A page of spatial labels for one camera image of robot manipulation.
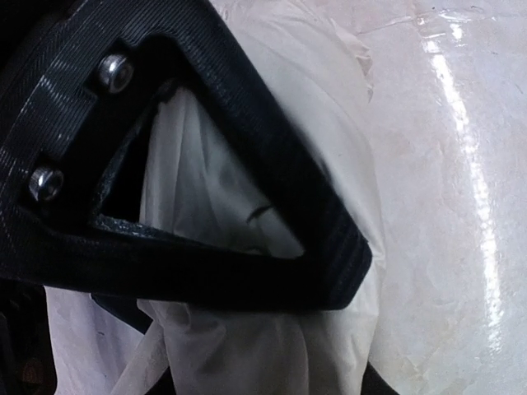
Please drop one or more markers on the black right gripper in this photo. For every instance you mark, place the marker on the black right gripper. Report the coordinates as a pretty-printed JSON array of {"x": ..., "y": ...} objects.
[{"x": 43, "y": 64}]

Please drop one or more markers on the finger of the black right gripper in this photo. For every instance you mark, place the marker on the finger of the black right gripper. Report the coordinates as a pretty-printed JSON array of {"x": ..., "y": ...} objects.
[{"x": 55, "y": 186}]

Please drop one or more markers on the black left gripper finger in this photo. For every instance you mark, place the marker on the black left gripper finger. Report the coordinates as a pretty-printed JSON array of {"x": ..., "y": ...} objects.
[{"x": 374, "y": 384}]

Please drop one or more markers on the beige folding umbrella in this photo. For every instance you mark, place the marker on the beige folding umbrella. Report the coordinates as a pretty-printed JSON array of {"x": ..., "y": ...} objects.
[{"x": 195, "y": 187}]

